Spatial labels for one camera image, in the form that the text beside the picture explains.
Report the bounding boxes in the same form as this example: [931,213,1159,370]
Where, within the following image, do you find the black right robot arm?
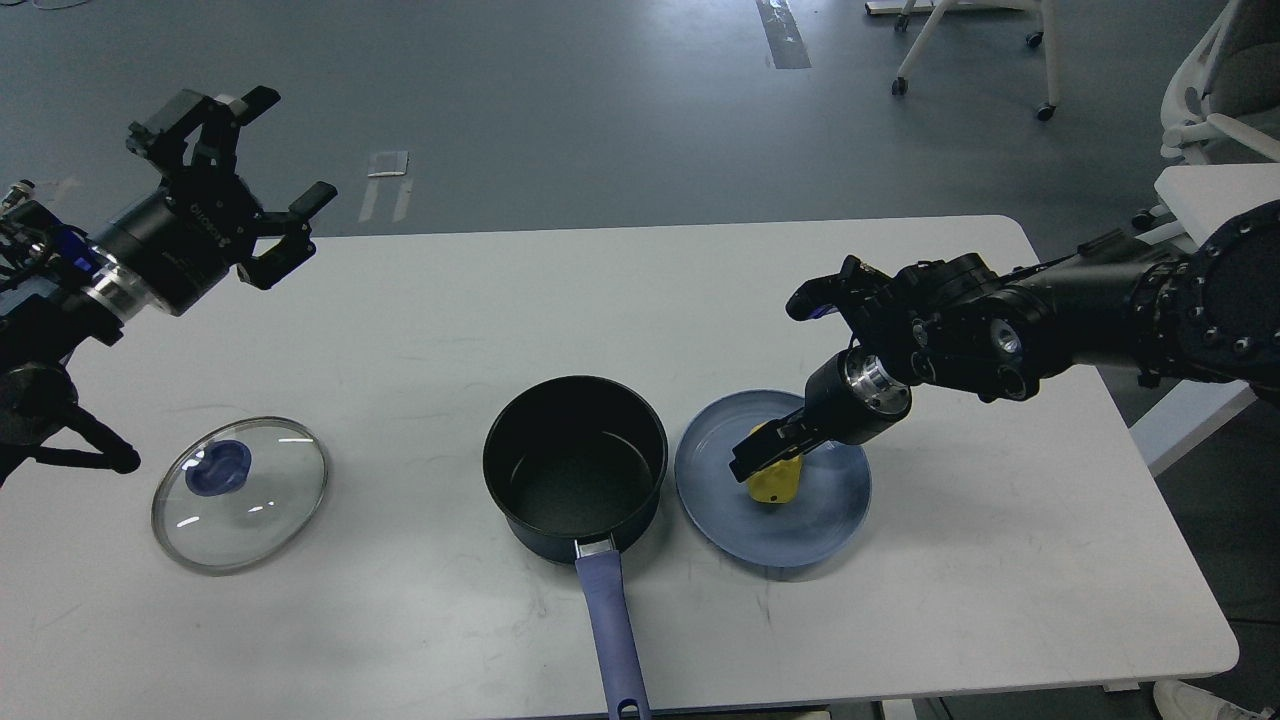
[730,201,1279,482]

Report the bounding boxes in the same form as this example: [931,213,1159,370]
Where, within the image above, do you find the white floor tape marks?
[356,149,415,224]

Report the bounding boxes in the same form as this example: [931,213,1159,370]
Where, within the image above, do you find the white wheeled stand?
[865,0,1060,122]

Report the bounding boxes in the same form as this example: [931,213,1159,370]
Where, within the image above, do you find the white office chair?
[1132,0,1280,231]

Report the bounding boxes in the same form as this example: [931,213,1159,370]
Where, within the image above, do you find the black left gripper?
[88,86,338,318]

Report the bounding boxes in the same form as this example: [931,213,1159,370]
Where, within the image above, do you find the white shoe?
[1152,680,1265,719]

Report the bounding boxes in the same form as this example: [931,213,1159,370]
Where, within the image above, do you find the grey floor tape strip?
[754,0,812,70]

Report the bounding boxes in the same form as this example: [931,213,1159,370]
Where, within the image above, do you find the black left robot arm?
[1,86,337,477]

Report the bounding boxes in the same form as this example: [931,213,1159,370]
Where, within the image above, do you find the black pot with blue handle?
[483,375,669,719]

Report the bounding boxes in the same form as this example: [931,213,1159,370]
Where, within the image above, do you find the blue round plate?
[675,389,872,569]

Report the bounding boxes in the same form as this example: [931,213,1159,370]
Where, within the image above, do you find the white side table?
[1130,161,1279,475]

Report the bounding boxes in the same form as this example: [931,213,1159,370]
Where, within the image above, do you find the yellow potato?
[745,454,805,505]

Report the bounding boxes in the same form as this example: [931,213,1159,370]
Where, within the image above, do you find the glass lid with blue knob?
[150,416,330,577]

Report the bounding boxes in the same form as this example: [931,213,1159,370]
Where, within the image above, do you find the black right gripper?
[728,350,913,483]

